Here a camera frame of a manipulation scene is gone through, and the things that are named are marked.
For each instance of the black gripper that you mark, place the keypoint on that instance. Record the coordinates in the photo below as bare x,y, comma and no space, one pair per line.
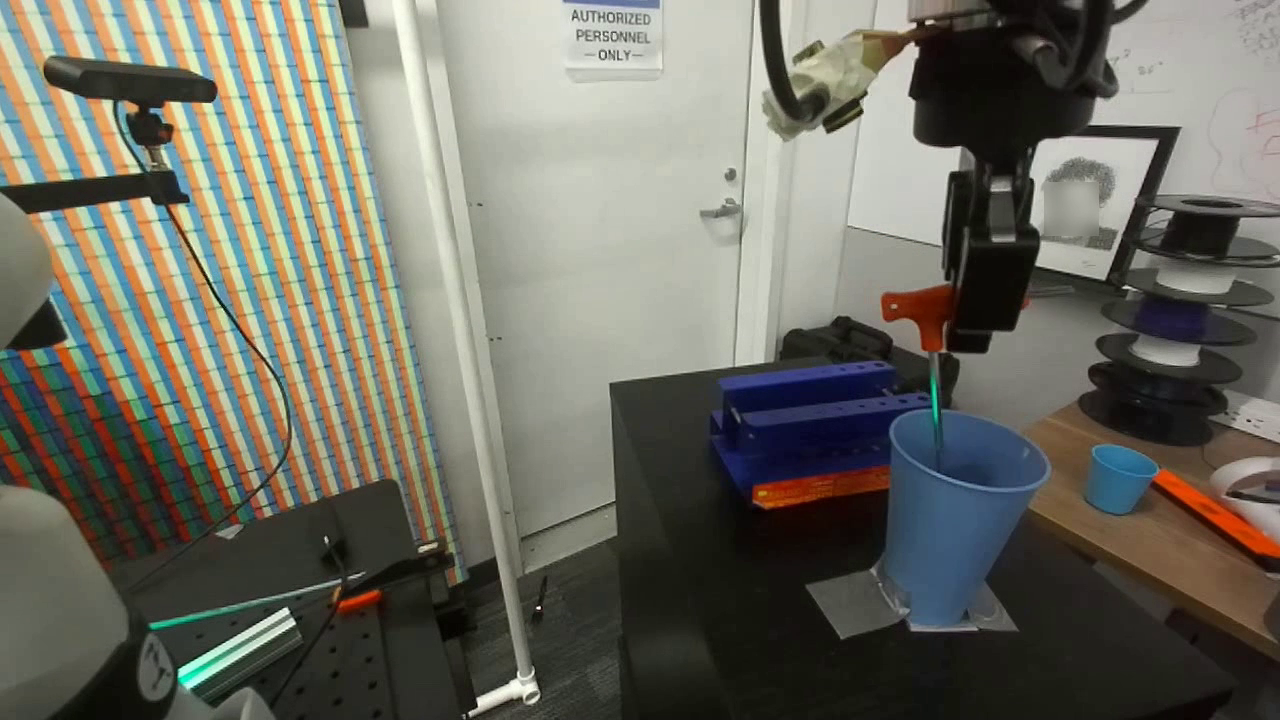
992,203

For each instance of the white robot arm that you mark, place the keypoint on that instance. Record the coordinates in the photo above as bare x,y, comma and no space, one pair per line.
55,612

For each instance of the small blue cup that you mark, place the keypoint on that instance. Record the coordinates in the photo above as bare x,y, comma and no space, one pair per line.
1117,479

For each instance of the large blue cup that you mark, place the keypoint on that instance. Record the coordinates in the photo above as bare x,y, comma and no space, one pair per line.
955,534

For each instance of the black framed portrait photo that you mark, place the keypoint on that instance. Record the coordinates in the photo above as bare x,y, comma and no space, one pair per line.
1100,203

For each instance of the black hard equipment case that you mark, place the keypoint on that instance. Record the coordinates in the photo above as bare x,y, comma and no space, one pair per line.
840,341

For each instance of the white filament spool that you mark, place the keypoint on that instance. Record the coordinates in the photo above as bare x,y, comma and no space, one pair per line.
1194,283
1165,353

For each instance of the blue filament spool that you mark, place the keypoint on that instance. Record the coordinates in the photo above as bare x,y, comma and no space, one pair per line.
1182,318

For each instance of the black filament spool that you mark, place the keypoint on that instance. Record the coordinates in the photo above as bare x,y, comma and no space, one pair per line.
1161,407
1205,224

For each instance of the blue tool rack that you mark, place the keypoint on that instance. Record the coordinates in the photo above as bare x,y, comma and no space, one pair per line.
815,423

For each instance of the orange rack base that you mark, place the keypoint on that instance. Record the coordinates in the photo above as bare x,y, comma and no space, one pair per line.
815,491

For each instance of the orange tool on desk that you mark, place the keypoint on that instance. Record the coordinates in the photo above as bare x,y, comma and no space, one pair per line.
1215,514

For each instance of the white tape roll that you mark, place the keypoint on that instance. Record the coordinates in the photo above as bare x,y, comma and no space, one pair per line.
1255,485

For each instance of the gray tape patch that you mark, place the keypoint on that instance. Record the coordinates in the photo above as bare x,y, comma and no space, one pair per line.
854,603

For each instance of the white door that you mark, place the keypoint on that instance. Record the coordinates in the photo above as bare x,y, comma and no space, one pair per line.
625,265

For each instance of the black table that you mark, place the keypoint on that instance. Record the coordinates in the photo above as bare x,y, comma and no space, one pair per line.
746,612

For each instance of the authorized personnel door sign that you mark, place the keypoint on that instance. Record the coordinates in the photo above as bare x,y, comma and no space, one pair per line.
613,33

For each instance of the white PVC pole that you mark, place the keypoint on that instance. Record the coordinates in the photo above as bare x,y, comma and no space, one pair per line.
461,333

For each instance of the black perforated breadboard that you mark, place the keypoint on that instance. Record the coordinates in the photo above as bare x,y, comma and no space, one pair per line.
333,654

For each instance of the metal bar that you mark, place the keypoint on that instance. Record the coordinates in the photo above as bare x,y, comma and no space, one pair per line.
232,650
243,605

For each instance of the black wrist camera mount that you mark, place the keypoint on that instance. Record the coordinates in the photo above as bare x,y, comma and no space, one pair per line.
1005,83

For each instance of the wall whiteboard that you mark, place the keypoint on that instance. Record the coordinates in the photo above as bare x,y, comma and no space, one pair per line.
1200,83

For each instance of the black stereo camera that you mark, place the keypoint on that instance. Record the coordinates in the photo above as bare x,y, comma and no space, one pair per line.
125,83

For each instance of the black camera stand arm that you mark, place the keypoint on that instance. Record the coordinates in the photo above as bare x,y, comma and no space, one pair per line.
92,192

